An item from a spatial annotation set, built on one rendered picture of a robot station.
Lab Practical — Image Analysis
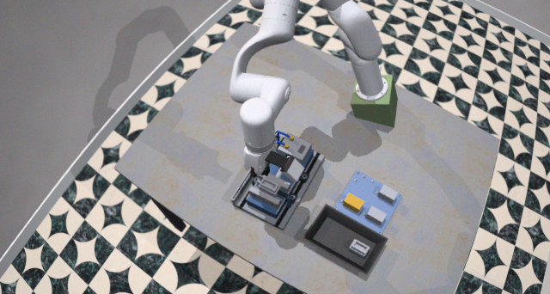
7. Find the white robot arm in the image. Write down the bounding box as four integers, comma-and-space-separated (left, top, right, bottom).
229, 0, 388, 181

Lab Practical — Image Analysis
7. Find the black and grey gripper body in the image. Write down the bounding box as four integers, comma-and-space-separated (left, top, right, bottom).
243, 136, 277, 175

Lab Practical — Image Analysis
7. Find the yellow rectangular block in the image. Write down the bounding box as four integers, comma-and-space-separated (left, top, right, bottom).
343, 193, 364, 213

